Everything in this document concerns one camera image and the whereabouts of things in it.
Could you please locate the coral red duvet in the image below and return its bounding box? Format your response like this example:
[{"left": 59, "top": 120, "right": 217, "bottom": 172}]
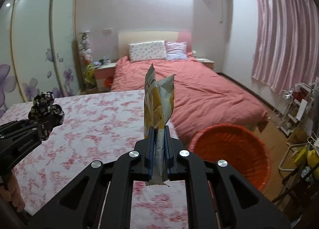
[{"left": 111, "top": 56, "right": 268, "bottom": 145}]

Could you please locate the pink striped pillow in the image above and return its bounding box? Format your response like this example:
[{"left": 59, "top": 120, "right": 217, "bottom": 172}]
[{"left": 165, "top": 42, "right": 187, "bottom": 61}]

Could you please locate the pink left nightstand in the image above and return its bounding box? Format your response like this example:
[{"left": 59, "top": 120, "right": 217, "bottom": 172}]
[{"left": 94, "top": 63, "right": 116, "bottom": 92}]

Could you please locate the right bedside nightstand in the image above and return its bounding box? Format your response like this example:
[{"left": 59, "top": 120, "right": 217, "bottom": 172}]
[{"left": 196, "top": 58, "right": 215, "bottom": 70}]

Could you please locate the white wire rack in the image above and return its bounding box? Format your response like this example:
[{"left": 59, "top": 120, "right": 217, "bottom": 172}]
[{"left": 278, "top": 77, "right": 318, "bottom": 138}]

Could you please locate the pink striped curtain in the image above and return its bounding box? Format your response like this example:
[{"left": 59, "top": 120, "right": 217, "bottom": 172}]
[{"left": 252, "top": 0, "right": 318, "bottom": 92}]

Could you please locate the orange trash basket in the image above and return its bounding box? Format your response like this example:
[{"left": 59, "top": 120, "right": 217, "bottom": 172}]
[{"left": 188, "top": 124, "right": 271, "bottom": 191}]

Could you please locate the beige pink headboard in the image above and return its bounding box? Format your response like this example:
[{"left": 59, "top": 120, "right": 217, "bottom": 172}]
[{"left": 117, "top": 30, "right": 193, "bottom": 59}]

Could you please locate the white mug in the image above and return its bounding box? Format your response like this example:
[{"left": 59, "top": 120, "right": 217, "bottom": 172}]
[{"left": 103, "top": 58, "right": 111, "bottom": 65}]

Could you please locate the black daisy print scrunchie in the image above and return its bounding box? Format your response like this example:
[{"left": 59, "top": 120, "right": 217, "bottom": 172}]
[{"left": 28, "top": 91, "right": 64, "bottom": 141}]

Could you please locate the floral sliding wardrobe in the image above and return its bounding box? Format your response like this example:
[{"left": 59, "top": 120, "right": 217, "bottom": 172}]
[{"left": 1, "top": 0, "right": 80, "bottom": 113}]

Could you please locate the stack of plush toys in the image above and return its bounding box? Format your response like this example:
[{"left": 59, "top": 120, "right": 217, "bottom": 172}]
[{"left": 78, "top": 31, "right": 96, "bottom": 90}]

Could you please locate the person's left hand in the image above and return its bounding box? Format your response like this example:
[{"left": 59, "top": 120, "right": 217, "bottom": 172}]
[{"left": 1, "top": 173, "right": 25, "bottom": 213}]

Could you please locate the yellow white snack wrapper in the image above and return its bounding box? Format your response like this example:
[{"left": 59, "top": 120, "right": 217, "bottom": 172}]
[{"left": 144, "top": 65, "right": 175, "bottom": 186}]

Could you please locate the pink floral tablecloth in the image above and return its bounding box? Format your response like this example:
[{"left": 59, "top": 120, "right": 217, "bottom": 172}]
[{"left": 14, "top": 90, "right": 188, "bottom": 228}]

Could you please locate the floral white pillow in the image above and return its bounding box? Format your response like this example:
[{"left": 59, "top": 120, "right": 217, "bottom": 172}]
[{"left": 129, "top": 41, "right": 167, "bottom": 62}]

